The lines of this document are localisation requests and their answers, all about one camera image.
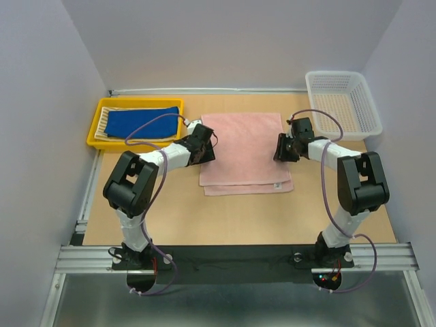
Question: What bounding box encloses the yellow plastic tray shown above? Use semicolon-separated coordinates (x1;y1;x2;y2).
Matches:
87;97;184;153

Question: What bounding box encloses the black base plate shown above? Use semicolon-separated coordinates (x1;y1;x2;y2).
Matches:
108;245;354;291

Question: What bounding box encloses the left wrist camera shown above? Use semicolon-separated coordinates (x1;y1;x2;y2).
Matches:
183;119;202;135

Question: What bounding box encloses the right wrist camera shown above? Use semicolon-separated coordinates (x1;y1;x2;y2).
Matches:
286;116;294;138

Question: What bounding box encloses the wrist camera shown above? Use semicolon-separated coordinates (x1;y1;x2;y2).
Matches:
286;116;294;138
183;119;202;135

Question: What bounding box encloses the blue towel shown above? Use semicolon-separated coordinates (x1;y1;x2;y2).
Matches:
104;106;179;139

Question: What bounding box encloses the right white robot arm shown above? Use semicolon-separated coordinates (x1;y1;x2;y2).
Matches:
274;116;390;268

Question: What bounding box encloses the white plastic basket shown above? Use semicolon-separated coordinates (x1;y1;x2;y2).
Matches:
305;71;383;141

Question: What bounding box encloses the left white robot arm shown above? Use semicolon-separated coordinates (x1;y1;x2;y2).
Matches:
103;120;217;270

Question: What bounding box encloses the pink towel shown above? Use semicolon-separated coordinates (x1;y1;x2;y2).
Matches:
199;112;294;196

